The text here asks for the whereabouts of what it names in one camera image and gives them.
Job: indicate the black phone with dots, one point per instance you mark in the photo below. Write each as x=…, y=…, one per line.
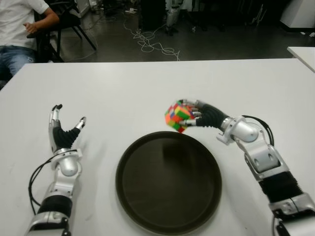
x=31, y=35

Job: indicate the black cabinet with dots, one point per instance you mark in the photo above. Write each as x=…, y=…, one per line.
x=152, y=14

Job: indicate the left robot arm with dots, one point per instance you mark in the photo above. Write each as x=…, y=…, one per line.
x=66, y=167

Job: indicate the white side table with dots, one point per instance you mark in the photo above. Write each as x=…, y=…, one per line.
x=304, y=55

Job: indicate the small white block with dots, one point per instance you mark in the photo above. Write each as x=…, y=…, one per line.
x=311, y=34

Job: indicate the white glass display case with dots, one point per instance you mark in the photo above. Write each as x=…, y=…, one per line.
x=82, y=8

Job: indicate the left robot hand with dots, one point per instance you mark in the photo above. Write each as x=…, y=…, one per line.
x=60, y=138

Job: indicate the multicolour Rubik's cube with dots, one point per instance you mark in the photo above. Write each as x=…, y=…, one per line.
x=179, y=114

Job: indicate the dark round plate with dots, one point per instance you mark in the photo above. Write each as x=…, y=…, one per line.
x=169, y=186

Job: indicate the black chair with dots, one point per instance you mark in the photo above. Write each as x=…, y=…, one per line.
x=70, y=20

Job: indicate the grey metal stand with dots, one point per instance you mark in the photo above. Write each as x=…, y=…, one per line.
x=258, y=16

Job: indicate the seated person white shirt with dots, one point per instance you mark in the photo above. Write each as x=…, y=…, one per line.
x=17, y=17

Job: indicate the white cabinet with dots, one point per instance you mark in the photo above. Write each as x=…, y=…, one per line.
x=300, y=12

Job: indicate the white power strip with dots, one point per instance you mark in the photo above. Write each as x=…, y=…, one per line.
x=131, y=11

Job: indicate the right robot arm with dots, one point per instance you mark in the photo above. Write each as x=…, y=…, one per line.
x=265, y=157

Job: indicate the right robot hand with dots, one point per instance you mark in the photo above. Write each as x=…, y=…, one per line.
x=210, y=116

